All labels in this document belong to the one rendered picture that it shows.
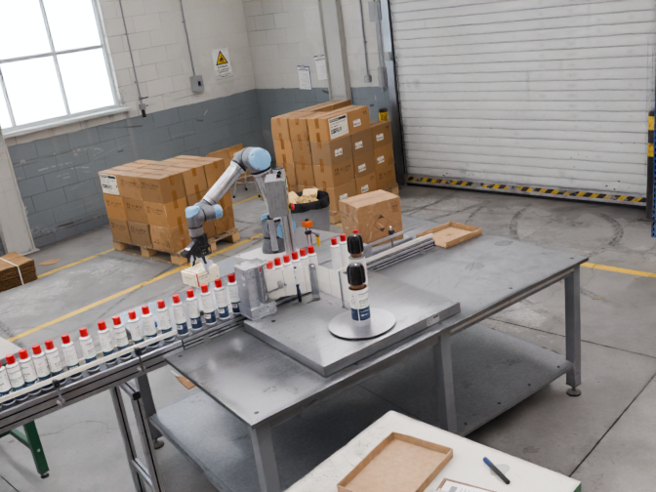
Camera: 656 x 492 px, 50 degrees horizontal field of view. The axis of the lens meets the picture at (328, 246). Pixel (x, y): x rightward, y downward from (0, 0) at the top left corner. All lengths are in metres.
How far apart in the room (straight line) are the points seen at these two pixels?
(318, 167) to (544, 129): 2.37
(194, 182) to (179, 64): 2.95
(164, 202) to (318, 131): 1.77
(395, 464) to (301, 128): 5.56
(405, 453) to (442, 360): 0.91
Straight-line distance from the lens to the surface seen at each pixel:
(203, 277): 3.81
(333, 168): 7.50
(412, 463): 2.48
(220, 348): 3.36
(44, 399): 3.27
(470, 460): 2.49
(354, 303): 3.16
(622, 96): 7.31
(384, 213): 4.26
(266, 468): 2.91
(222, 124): 10.20
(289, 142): 7.81
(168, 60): 9.71
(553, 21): 7.50
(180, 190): 7.06
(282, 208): 3.58
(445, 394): 3.44
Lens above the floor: 2.29
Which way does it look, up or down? 19 degrees down
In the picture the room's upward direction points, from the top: 8 degrees counter-clockwise
